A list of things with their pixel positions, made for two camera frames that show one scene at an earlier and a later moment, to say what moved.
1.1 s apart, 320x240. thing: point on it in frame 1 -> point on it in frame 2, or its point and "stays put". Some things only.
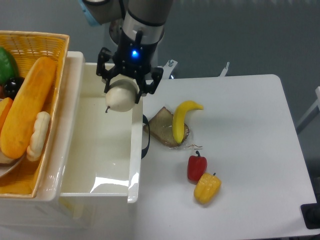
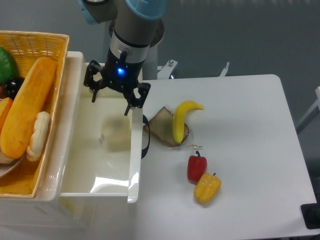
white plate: x=7 y=163 stays put
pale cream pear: x=121 y=95 -> x=117 y=132
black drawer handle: x=145 y=122 stays put
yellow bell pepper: x=206 y=188 stays put
